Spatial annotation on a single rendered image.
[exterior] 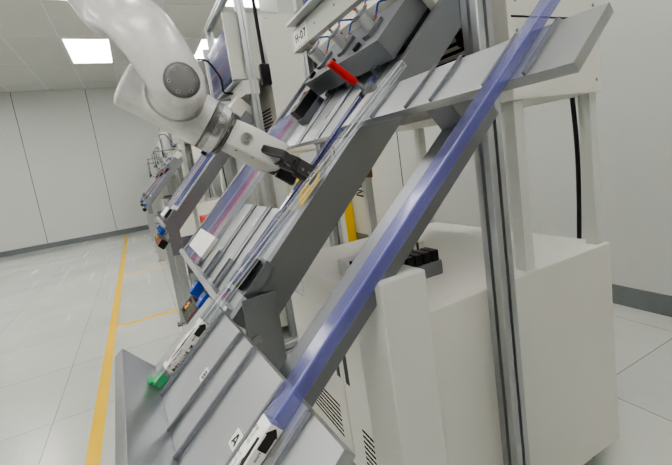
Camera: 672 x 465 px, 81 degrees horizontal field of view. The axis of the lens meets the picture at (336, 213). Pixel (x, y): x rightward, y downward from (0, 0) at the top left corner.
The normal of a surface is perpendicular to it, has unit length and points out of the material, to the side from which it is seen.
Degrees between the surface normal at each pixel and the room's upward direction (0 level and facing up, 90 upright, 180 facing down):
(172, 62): 84
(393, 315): 90
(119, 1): 42
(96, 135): 90
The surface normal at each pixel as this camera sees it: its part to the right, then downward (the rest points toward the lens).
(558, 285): 0.45, 0.06
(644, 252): -0.88, 0.19
